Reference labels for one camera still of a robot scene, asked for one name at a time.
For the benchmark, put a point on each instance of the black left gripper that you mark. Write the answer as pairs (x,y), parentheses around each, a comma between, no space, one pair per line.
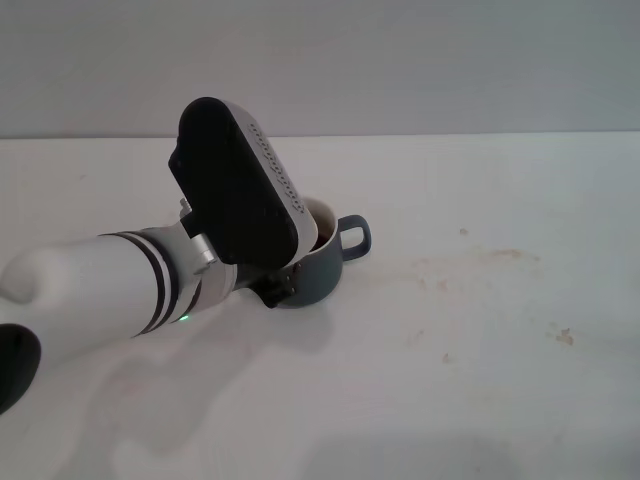
(270,285)

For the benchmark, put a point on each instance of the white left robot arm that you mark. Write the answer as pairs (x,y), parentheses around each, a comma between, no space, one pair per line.
(115,280)

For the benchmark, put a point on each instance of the dark grey ceramic cup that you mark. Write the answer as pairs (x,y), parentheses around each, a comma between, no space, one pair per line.
(320,280)

